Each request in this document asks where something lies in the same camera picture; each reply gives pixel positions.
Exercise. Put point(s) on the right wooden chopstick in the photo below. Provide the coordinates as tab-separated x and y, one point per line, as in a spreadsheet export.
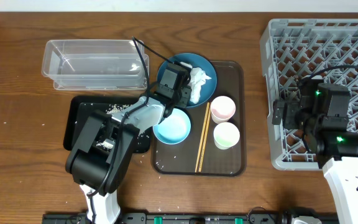
207	136

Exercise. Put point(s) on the light blue bowl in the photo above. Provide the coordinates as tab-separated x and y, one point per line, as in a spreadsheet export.
173	129

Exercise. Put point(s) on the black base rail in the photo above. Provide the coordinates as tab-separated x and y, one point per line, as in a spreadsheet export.
258	218

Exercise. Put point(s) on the wooden chopstick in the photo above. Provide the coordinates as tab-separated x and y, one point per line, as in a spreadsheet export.
202	143
207	136

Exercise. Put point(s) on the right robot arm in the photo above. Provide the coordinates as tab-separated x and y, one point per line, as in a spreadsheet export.
338	159

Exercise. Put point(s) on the left wooden chopstick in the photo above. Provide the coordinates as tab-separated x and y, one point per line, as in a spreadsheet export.
202	143

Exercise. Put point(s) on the black tray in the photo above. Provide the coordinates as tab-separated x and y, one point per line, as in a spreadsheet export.
82	106

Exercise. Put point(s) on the pink cup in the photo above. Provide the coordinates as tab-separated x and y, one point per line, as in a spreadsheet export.
222	109

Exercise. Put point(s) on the grey dishwasher rack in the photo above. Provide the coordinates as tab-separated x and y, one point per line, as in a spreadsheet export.
292	49

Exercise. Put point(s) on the white rice pile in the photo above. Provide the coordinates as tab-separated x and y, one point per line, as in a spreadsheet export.
143	139

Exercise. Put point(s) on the dark blue plate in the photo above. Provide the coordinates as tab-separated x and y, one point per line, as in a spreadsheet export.
196	60

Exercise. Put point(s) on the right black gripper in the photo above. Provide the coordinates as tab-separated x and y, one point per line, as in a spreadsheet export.
291	107

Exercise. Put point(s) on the clear plastic bin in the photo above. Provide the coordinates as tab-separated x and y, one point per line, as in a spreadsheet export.
95	64

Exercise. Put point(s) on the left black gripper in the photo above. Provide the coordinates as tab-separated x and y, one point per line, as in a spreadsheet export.
185	101

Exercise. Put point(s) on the brown serving tray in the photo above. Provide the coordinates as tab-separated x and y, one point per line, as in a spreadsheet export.
180	159

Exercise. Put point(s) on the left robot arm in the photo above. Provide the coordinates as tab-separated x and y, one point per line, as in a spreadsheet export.
100	156

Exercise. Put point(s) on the white napkin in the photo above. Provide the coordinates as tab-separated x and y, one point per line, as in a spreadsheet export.
197	80

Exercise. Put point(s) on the white green cup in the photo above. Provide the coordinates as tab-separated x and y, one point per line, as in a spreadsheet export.
226	135

